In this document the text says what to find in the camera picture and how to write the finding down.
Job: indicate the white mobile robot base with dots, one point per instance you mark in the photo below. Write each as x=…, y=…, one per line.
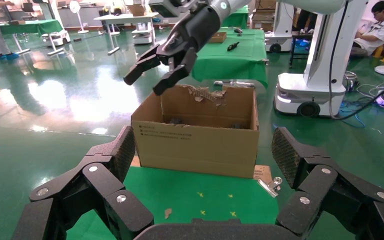
x=144, y=36
x=58, y=38

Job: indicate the brown cardboard box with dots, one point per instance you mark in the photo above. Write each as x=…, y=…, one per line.
x=137, y=10

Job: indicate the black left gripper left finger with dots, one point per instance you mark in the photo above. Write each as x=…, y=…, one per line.
x=92, y=185

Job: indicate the white wheeled robot body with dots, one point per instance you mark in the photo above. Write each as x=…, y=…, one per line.
x=311, y=92

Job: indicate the seated person white shirt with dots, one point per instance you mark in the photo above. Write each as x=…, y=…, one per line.
x=377, y=31

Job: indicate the stacked cardboard boxes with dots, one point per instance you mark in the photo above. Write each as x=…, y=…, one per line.
x=265, y=16

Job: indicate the black handheld tool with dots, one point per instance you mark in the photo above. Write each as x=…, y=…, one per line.
x=233, y=46

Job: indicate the flat cardboard sheet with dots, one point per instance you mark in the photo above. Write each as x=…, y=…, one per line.
x=263, y=173

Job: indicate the silver binder clip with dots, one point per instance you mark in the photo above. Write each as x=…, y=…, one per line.
x=270, y=187

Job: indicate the long green clothed table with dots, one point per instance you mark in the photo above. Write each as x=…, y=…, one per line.
x=29, y=26

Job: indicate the green table cloth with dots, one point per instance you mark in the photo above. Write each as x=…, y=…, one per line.
x=185, y=195

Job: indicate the small green clothed table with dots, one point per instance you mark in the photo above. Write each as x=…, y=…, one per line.
x=236, y=20

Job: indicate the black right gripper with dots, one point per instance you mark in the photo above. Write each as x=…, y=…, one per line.
x=202, y=26

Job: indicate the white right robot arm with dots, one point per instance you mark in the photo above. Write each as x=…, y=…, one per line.
x=235, y=4

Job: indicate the white pipe frame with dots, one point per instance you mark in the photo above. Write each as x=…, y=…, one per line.
x=235, y=83

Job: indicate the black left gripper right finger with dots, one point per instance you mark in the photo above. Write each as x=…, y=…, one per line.
x=328, y=185

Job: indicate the large open cardboard carton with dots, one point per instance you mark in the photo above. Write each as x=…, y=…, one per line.
x=195, y=149

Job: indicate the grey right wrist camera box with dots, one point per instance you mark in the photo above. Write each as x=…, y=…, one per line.
x=165, y=8

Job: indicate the green clothed background table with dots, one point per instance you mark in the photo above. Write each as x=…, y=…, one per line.
x=231, y=63

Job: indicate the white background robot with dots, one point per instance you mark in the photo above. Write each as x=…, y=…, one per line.
x=278, y=39

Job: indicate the small brown cardboard scrap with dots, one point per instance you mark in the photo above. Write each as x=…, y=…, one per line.
x=168, y=213

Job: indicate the white work table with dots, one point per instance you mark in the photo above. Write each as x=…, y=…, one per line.
x=125, y=17

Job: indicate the small flat cardboard box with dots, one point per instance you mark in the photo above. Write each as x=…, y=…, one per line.
x=218, y=37

